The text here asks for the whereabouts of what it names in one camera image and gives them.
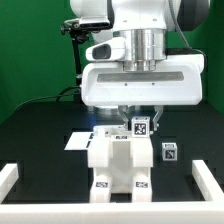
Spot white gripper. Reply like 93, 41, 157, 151
81, 54, 204, 132

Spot white tag cube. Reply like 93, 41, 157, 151
162, 142, 178, 161
132, 116, 150, 137

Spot white chair seat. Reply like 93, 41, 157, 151
88, 134, 153, 196

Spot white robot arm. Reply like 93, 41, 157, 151
70, 0, 205, 135

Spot white U-shaped fence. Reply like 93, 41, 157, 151
0, 160, 224, 224

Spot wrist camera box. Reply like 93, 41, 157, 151
86, 37, 126, 62

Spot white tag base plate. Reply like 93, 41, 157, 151
65, 132, 94, 151

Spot black cable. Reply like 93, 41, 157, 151
13, 85, 84, 113

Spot rear camera on stand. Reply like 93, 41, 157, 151
60, 16, 112, 85

